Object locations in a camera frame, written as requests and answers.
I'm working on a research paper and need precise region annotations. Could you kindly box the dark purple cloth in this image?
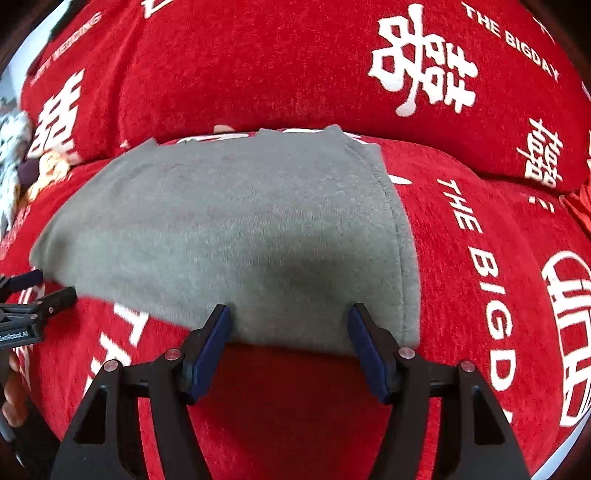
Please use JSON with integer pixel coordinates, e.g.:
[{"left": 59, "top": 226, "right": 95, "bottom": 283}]
[{"left": 18, "top": 157, "right": 43, "bottom": 186}]

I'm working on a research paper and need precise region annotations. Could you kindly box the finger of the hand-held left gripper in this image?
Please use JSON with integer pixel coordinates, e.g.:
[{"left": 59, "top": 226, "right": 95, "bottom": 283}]
[
  {"left": 0, "top": 286, "right": 78, "bottom": 320},
  {"left": 0, "top": 270, "right": 45, "bottom": 296}
]

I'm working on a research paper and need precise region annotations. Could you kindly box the red wedding sofa cover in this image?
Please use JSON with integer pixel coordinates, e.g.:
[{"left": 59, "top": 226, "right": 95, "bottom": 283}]
[{"left": 0, "top": 0, "right": 591, "bottom": 480}]

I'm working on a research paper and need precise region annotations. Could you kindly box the person's left hand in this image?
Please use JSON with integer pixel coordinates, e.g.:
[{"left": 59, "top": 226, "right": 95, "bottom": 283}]
[{"left": 1, "top": 354, "right": 29, "bottom": 428}]

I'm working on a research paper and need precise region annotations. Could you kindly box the grey knit sweater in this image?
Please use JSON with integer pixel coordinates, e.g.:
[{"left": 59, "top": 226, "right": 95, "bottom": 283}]
[{"left": 28, "top": 124, "right": 422, "bottom": 357}]

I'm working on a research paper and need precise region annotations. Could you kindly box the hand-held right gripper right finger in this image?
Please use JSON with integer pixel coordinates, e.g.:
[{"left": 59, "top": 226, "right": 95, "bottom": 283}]
[{"left": 347, "top": 302, "right": 528, "bottom": 480}]

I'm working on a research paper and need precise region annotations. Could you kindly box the grey white patterned cloth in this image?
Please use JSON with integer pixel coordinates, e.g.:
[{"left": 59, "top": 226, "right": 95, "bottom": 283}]
[{"left": 0, "top": 111, "right": 34, "bottom": 234}]

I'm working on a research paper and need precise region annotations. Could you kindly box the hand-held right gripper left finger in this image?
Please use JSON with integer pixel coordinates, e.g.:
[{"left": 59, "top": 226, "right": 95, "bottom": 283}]
[{"left": 50, "top": 304, "right": 233, "bottom": 480}]

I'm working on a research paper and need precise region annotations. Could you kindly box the small red printed cushion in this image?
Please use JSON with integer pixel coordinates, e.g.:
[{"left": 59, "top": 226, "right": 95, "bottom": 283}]
[{"left": 558, "top": 184, "right": 591, "bottom": 232}]

